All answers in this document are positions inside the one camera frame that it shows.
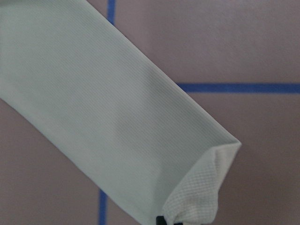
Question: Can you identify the green long-sleeve shirt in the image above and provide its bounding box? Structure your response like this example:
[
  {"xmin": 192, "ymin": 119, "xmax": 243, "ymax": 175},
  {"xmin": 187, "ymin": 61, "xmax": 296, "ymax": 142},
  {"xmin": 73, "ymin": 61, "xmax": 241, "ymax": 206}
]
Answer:
[{"xmin": 0, "ymin": 0, "xmax": 241, "ymax": 225}]

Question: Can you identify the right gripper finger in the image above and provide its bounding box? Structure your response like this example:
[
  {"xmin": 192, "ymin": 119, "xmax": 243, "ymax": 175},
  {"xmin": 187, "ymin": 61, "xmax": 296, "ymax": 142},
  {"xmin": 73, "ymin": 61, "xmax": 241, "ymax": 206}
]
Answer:
[{"xmin": 156, "ymin": 216, "xmax": 165, "ymax": 225}]

